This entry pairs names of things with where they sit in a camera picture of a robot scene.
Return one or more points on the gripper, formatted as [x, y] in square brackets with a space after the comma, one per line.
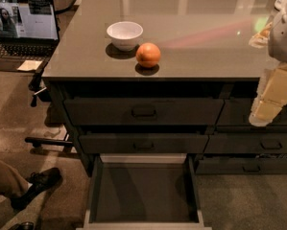
[284, 38]

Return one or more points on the orange fruit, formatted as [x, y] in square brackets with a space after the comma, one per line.
[148, 55]

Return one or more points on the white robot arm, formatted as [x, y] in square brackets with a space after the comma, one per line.
[273, 36]

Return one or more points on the top right dark drawer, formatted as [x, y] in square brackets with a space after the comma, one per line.
[236, 112]

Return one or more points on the dark drawer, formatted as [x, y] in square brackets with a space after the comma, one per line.
[241, 166]
[247, 143]
[143, 142]
[142, 111]
[236, 112]

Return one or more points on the middle right dark drawer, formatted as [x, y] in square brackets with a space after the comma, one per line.
[247, 143]

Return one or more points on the bottom right dark drawer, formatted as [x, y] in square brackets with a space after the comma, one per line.
[241, 166]

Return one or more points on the open bottom left drawer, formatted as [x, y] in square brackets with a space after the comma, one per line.
[154, 194]

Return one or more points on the middle left dark drawer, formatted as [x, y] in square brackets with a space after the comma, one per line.
[143, 142]

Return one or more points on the top left dark drawer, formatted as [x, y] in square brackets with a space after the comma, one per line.
[142, 111]

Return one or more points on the white bowl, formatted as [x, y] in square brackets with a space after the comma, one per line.
[124, 35]

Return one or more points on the black chair base leg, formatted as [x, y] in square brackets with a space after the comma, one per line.
[37, 142]

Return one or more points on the black shoe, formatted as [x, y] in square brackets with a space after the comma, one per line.
[41, 181]

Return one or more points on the white sticky note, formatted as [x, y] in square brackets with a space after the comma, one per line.
[29, 65]

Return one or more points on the open black laptop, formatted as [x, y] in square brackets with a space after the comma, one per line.
[28, 29]

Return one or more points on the brown trouser leg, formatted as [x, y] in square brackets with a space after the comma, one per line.
[12, 183]

